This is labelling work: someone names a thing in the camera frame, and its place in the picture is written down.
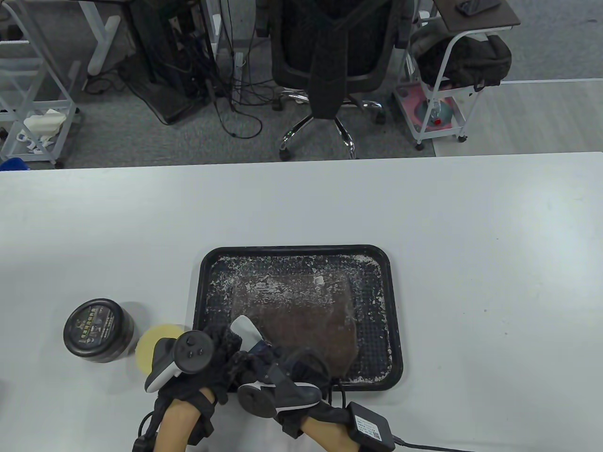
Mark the person's left hand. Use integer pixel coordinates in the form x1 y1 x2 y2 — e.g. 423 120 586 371
144 325 246 427

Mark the person's right hand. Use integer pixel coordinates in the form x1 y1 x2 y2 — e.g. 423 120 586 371
230 345 352 439

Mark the black hand controller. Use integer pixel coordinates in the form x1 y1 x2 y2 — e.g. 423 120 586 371
237 381 322 419
144 331 215 394

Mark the brown leather bag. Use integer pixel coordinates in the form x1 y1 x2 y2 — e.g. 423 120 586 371
231 273 359 377

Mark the white blue brown cloth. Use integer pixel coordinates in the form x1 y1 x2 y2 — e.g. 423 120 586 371
230 315 274 358

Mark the black plastic tray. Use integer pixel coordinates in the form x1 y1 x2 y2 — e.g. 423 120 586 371
192 244 404 393

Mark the person's left forearm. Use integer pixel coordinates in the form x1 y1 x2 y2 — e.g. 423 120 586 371
155 398 217 452

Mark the person's right forearm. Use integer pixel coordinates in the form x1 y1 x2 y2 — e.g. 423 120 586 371
301 417 363 452

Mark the black round jar lid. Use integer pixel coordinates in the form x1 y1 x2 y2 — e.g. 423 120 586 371
63 299 137 363

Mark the clear bottle with red cap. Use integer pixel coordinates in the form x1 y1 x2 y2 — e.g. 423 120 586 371
426 101 453 127

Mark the pink round plate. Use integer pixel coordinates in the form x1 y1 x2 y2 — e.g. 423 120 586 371
398 87 464 132

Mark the white power strip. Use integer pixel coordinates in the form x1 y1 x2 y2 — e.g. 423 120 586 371
233 51 247 106

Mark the white foam block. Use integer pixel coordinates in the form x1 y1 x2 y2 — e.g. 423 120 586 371
24 109 66 137

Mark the black office chair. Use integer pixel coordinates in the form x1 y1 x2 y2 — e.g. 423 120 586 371
254 0 417 161

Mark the black computer tower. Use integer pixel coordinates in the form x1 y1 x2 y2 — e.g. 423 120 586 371
118 0 220 125

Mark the white desk leg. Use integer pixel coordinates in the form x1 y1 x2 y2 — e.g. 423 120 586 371
78 0 122 76
206 0 223 62

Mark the black backpack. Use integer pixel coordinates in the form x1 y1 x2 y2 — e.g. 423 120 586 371
412 19 513 91

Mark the white cart with brown top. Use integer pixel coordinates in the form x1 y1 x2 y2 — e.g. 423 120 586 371
393 0 521 150

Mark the black phone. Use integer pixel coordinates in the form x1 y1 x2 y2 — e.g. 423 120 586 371
456 0 501 17

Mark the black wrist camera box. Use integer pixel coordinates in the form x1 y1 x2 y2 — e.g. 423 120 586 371
346 401 396 452

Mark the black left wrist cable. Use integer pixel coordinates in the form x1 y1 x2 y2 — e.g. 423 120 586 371
133 410 161 452

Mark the bundle of black cables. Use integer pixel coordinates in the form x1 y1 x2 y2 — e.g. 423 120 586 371
186 0 283 139

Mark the white wire cart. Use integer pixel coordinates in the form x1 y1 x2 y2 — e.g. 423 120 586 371
0 0 83 169

